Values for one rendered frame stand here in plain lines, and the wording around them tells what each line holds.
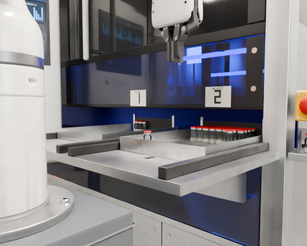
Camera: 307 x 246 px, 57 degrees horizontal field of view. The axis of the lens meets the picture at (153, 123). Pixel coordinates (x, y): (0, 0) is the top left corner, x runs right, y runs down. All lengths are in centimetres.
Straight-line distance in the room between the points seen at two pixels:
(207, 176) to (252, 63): 41
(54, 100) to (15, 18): 102
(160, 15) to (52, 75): 85
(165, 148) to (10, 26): 40
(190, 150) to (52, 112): 89
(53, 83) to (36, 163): 101
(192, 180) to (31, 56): 29
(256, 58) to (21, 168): 63
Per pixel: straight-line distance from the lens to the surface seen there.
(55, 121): 138
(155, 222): 110
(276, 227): 84
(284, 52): 79
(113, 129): 116
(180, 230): 103
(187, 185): 46
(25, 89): 36
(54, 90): 137
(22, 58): 37
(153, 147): 66
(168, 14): 59
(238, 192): 81
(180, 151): 61
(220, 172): 53
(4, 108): 36
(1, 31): 36
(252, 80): 81
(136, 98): 108
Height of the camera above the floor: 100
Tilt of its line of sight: 4 degrees down
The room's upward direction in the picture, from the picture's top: straight up
